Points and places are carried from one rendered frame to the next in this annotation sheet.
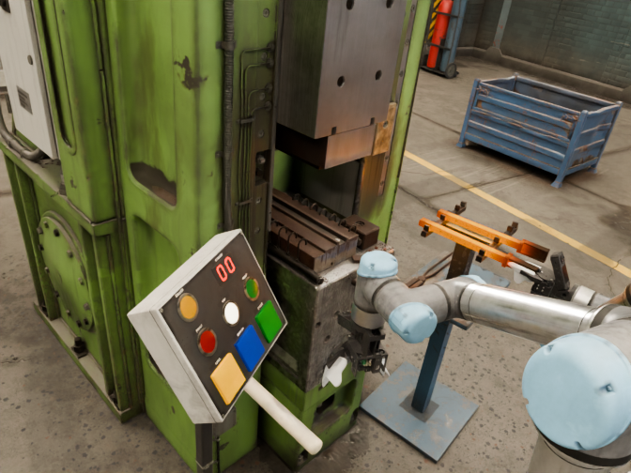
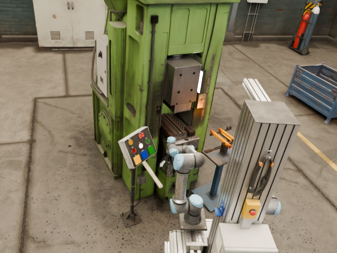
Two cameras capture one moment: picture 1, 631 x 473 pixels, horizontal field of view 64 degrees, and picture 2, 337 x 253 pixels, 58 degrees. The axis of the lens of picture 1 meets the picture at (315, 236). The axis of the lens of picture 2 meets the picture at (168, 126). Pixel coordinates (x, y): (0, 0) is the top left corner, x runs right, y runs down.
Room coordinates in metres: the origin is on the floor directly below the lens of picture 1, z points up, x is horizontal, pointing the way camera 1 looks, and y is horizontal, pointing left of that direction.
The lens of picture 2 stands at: (-1.28, -0.68, 2.84)
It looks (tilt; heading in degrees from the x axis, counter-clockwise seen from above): 33 degrees down; 16
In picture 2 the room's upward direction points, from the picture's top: 7 degrees clockwise
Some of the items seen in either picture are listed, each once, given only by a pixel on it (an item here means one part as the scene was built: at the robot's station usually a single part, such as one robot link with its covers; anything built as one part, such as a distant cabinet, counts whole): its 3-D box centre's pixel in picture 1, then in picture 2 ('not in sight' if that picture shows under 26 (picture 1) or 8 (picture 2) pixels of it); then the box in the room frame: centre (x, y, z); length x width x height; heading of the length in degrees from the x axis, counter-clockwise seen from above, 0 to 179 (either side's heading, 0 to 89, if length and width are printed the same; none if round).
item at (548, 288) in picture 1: (553, 288); not in sight; (1.32, -0.75, 0.94); 0.12 x 0.08 x 0.09; 52
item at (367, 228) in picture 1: (358, 231); (189, 131); (1.53, -0.15, 0.95); 0.12 x 0.08 x 0.06; 48
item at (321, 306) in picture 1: (295, 282); (171, 143); (1.54, 0.05, 0.69); 0.56 x 0.38 x 0.45; 48
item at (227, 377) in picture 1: (226, 378); (137, 159); (0.75, 0.15, 1.01); 0.07 x 0.05 x 0.07; 163
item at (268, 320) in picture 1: (267, 321); (150, 150); (0.94, 0.09, 1.01); 0.07 x 0.05 x 0.07; 163
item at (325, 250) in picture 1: (291, 226); (169, 126); (1.50, 0.08, 0.96); 0.42 x 0.20 x 0.09; 48
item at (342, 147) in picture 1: (300, 124); (172, 98); (1.50, 0.08, 1.32); 0.42 x 0.20 x 0.10; 48
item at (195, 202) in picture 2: not in sight; (194, 204); (0.47, -0.48, 0.98); 0.13 x 0.12 x 0.14; 120
